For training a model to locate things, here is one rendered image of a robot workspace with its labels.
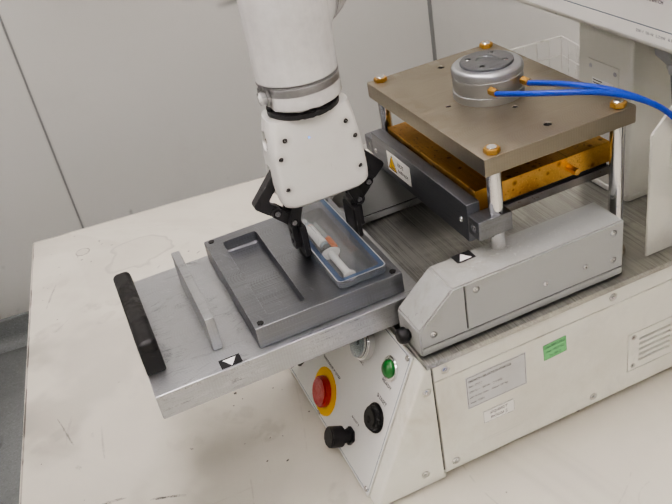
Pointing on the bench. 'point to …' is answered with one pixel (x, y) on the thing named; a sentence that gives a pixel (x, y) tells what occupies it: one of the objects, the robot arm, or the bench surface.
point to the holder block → (288, 281)
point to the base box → (525, 383)
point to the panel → (360, 398)
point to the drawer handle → (139, 324)
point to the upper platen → (591, 149)
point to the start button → (372, 418)
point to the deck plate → (636, 209)
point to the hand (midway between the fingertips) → (327, 228)
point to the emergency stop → (321, 391)
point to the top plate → (502, 106)
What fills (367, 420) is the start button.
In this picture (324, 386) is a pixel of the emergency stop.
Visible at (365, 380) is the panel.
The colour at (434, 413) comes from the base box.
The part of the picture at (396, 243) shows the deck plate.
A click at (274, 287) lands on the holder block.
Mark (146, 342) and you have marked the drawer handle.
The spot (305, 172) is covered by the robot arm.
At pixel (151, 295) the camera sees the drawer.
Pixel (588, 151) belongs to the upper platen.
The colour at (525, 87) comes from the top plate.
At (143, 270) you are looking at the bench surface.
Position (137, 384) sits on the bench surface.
